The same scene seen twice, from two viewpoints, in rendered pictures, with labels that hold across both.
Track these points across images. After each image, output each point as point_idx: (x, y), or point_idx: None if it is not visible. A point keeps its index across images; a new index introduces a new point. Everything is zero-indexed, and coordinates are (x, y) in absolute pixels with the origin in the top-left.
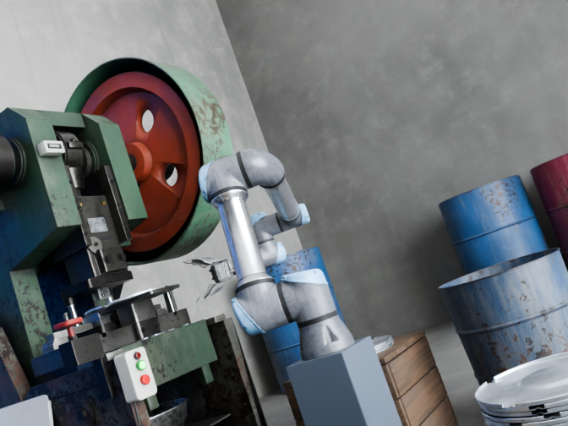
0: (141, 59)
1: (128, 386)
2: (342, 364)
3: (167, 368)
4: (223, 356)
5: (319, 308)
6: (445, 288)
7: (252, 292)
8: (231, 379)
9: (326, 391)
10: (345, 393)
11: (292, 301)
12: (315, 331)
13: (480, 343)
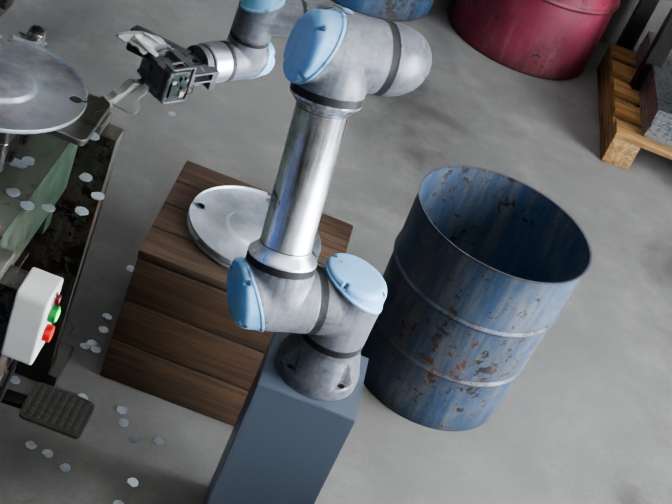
0: None
1: (22, 342)
2: (344, 431)
3: (24, 237)
4: (76, 183)
5: (357, 343)
6: (440, 234)
7: (287, 290)
8: (66, 218)
9: (295, 438)
10: (320, 454)
11: (332, 324)
12: (331, 368)
13: (427, 318)
